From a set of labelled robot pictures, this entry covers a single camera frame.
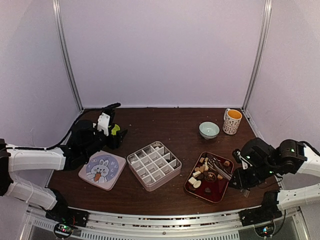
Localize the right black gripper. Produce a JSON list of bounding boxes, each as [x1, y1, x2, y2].
[[228, 163, 278, 190]]

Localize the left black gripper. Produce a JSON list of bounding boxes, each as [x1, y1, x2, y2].
[[82, 125, 128, 159]]

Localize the pink compartment tin box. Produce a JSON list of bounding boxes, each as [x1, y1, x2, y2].
[[126, 141, 182, 192]]

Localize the metal tongs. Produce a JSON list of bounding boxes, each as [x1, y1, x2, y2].
[[207, 157, 232, 181]]

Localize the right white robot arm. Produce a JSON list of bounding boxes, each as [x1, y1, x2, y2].
[[227, 137, 320, 225]]

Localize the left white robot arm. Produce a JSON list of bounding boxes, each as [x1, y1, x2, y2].
[[0, 120, 128, 222]]

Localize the dark red chocolate tray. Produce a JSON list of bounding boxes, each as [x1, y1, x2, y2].
[[184, 151, 234, 204]]

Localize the lime green bowl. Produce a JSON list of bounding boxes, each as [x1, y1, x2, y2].
[[111, 124, 121, 136]]

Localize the bunny picture tin lid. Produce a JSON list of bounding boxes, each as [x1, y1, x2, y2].
[[78, 150, 127, 191]]

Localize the floral mug orange inside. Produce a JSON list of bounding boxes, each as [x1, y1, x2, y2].
[[222, 108, 243, 135]]

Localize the pale blue ceramic bowl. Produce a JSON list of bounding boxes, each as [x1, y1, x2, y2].
[[198, 121, 220, 140]]

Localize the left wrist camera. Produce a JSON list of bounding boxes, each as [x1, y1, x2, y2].
[[96, 110, 116, 137]]

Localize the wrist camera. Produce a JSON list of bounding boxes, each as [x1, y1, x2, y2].
[[96, 110, 116, 137], [232, 148, 249, 170]]

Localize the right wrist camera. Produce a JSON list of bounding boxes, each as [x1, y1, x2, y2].
[[232, 148, 249, 170]]

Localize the black braided cable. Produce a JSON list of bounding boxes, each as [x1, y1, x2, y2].
[[4, 102, 122, 152]]

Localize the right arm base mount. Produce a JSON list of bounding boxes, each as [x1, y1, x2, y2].
[[239, 206, 283, 239]]

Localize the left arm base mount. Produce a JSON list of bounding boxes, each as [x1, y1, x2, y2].
[[44, 207, 89, 240]]

